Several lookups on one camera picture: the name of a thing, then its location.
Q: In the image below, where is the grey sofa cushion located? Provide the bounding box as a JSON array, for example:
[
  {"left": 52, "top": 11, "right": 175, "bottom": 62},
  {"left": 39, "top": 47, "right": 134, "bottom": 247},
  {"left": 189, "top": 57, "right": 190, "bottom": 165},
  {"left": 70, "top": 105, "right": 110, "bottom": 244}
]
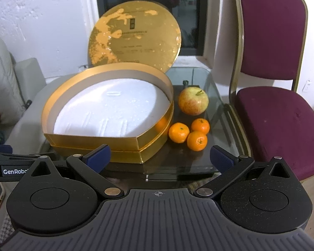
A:
[{"left": 0, "top": 33, "right": 19, "bottom": 126}]

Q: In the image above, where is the purple padded chair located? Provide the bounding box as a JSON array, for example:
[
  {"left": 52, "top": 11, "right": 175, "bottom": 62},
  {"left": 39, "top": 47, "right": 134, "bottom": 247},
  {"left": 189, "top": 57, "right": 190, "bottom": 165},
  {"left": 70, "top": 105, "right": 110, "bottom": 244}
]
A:
[{"left": 229, "top": 0, "right": 314, "bottom": 181}]

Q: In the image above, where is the glass desktop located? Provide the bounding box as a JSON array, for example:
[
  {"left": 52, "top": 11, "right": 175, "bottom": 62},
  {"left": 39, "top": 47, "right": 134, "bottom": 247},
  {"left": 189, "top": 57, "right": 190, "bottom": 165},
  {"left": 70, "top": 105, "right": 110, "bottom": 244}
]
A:
[{"left": 37, "top": 67, "right": 252, "bottom": 182}]

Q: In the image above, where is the gold gift box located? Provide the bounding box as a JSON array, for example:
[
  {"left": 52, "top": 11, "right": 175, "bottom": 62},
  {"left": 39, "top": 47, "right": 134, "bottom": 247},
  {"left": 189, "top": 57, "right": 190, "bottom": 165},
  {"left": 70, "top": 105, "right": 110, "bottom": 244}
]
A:
[{"left": 41, "top": 63, "right": 175, "bottom": 164}]

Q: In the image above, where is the grey sofa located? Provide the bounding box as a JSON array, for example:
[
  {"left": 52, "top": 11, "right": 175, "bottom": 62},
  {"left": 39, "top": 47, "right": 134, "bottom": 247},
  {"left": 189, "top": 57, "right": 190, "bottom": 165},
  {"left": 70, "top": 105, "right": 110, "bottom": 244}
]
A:
[{"left": 5, "top": 58, "right": 77, "bottom": 153}]

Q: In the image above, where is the small orange tangerine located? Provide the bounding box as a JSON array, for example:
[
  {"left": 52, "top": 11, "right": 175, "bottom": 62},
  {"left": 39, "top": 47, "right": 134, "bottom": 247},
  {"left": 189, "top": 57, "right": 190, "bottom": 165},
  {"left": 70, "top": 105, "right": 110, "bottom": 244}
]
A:
[
  {"left": 187, "top": 131, "right": 208, "bottom": 151},
  {"left": 169, "top": 123, "right": 190, "bottom": 144},
  {"left": 191, "top": 118, "right": 210, "bottom": 135}
]

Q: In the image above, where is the white foam insert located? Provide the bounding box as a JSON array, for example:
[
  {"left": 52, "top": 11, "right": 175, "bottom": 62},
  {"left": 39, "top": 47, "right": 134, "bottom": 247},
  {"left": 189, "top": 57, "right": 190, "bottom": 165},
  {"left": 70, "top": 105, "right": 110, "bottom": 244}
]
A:
[{"left": 53, "top": 78, "right": 170, "bottom": 138}]

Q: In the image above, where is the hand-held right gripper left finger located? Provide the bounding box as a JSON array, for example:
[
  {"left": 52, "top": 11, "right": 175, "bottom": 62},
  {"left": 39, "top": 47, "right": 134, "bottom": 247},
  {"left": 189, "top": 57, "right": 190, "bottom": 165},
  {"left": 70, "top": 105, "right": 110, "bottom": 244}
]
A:
[{"left": 21, "top": 144, "right": 125, "bottom": 198}]

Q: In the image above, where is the yellow red apple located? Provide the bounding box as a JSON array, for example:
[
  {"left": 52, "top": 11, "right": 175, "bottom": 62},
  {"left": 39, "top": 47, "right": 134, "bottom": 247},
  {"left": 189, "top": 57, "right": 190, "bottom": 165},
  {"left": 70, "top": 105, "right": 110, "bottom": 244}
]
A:
[{"left": 178, "top": 87, "right": 209, "bottom": 116}]

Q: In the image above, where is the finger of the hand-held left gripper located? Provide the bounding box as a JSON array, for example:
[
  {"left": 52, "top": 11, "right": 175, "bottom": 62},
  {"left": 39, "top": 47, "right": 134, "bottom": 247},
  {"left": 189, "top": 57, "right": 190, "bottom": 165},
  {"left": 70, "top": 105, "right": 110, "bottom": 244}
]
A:
[{"left": 0, "top": 145, "right": 41, "bottom": 163}]

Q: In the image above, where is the round gold box lid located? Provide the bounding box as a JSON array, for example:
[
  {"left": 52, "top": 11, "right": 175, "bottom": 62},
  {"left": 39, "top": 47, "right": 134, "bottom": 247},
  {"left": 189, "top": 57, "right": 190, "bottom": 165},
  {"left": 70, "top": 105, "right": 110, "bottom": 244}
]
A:
[{"left": 88, "top": 1, "right": 182, "bottom": 74}]

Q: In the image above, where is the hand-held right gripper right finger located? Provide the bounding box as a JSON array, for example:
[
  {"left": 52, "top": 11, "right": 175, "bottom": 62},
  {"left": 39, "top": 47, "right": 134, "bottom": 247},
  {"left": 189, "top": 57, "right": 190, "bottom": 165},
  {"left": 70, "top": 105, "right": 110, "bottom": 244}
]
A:
[{"left": 195, "top": 145, "right": 298, "bottom": 198}]

